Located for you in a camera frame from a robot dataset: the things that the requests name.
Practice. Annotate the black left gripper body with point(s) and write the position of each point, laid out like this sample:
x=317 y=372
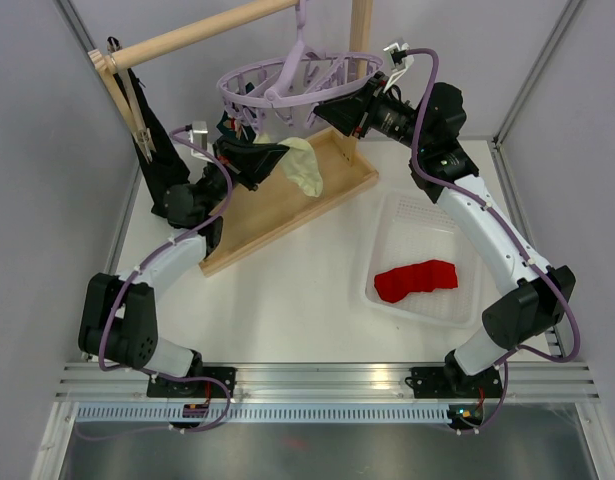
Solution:
x=246 y=172

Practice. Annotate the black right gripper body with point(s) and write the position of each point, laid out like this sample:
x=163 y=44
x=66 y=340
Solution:
x=389 y=115

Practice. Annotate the cream sock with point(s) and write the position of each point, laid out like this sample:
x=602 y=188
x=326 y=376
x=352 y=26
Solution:
x=299 y=165

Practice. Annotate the purple round clip hanger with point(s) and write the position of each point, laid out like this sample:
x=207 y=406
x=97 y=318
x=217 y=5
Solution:
x=289 y=88

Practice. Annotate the red sock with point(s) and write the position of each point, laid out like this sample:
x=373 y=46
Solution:
x=396 y=284

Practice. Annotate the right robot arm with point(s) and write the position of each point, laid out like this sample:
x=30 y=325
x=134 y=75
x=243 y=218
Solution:
x=534 y=295

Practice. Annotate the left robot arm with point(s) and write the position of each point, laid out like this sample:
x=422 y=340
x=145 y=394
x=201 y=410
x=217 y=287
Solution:
x=119 y=323

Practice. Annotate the black shorts on hanger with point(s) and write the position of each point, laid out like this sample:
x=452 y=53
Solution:
x=165 y=169

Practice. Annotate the wooden rack base tray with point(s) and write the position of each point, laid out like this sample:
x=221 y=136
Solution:
x=254 y=219

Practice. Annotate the white plastic basket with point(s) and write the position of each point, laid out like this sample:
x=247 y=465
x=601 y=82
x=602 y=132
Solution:
x=411 y=230

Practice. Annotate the wooden rack top rod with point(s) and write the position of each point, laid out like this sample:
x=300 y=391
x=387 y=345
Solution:
x=182 y=37

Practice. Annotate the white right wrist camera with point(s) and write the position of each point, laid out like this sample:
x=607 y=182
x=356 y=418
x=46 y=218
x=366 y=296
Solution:
x=397 y=60

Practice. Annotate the wooden rack left post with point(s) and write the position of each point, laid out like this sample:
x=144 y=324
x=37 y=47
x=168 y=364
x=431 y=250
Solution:
x=119 y=86

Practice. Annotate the aluminium mounting rail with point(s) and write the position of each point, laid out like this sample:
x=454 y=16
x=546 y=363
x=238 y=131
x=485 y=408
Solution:
x=529 y=382

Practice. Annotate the white slotted cable duct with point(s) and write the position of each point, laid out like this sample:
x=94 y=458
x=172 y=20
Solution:
x=267 y=413

